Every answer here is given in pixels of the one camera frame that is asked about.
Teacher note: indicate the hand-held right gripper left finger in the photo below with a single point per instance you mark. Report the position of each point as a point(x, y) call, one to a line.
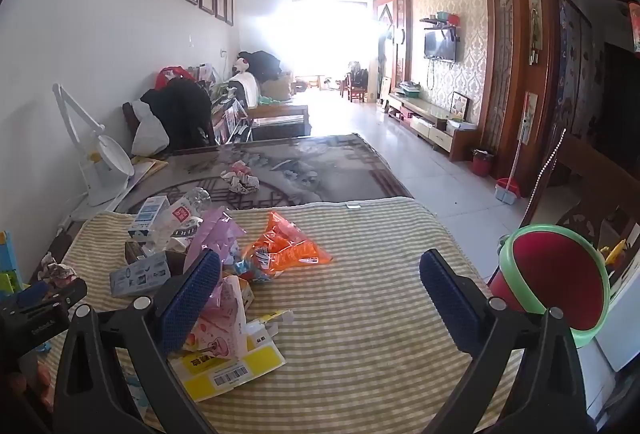
point(192, 299)

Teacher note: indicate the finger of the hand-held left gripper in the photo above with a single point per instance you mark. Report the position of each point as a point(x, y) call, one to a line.
point(35, 296)

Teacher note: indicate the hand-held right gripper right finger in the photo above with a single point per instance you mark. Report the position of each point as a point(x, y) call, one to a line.
point(447, 304)

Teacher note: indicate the pink printed packet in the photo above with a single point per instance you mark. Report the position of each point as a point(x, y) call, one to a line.
point(225, 319)

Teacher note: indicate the grey carton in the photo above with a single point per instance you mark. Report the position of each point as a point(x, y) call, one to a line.
point(137, 274)

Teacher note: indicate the pink plastic bag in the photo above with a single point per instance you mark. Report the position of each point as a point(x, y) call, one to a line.
point(215, 234)

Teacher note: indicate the yellow white carton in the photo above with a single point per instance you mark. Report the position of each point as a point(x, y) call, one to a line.
point(225, 371)

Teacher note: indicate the clear plastic bottle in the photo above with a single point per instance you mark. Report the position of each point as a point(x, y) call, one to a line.
point(182, 214)

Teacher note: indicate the blue white carton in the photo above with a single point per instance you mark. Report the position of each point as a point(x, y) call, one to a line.
point(150, 214)

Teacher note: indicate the orange snack packet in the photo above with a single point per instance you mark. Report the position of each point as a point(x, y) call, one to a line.
point(280, 246)

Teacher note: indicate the red bin with green rim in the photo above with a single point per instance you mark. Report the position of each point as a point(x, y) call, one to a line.
point(550, 284)

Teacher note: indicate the crumpled paper wrapper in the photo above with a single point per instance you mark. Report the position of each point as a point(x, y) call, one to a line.
point(57, 270)

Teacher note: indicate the yellow white striped cloth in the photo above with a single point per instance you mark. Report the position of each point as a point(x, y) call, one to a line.
point(360, 294)

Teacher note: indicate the crumpled wrappers pile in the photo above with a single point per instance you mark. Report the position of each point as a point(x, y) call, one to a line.
point(240, 176)

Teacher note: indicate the stack of papers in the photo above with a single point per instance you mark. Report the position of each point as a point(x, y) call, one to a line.
point(147, 168)

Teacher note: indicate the small red bin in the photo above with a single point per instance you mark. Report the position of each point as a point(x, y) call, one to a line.
point(483, 163)

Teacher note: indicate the white desk lamp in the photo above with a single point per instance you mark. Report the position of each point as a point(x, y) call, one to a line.
point(105, 168)

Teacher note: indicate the red broom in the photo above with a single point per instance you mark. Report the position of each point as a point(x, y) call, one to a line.
point(515, 153)

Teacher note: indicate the white appliance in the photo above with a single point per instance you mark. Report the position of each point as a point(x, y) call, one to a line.
point(620, 319)

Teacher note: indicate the white plastic bag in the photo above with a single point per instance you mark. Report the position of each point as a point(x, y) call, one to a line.
point(147, 131)

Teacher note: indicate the yellow toy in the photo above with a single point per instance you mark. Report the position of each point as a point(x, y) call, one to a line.
point(614, 251)

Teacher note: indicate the dark patterned table cover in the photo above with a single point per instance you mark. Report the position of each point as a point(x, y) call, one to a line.
point(320, 174)

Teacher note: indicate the wooden television cabinet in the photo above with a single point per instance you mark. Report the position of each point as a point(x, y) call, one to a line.
point(430, 121)

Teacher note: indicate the black clothes pile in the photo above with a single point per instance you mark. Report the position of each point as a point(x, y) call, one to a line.
point(180, 113)

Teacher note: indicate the stack of photo frames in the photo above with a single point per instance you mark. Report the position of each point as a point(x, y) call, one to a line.
point(227, 116)

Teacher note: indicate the carved wooden chair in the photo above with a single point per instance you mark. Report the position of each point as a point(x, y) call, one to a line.
point(595, 184)

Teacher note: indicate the small framed picture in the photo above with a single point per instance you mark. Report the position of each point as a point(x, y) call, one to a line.
point(460, 106)

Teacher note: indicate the wooden sofa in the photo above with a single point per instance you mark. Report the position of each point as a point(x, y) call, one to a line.
point(275, 113)

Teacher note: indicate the green tray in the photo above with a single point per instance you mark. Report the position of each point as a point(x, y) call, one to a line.
point(410, 88)

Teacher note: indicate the red bag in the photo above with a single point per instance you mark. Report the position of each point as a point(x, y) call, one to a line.
point(172, 74)

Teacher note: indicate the wooden dining chair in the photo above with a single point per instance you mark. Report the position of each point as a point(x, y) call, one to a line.
point(356, 86)

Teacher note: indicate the black jacket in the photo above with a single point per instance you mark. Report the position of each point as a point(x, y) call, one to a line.
point(262, 63)

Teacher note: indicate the blue patterned door curtain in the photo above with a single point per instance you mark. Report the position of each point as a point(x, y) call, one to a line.
point(577, 73)

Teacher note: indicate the narrow wall hanging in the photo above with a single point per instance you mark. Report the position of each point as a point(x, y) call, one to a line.
point(535, 21)
point(530, 116)

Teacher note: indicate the wall television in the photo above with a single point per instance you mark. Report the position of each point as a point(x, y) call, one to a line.
point(440, 45)

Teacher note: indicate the wall shelf with bowls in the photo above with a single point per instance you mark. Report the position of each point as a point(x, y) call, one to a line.
point(440, 19)

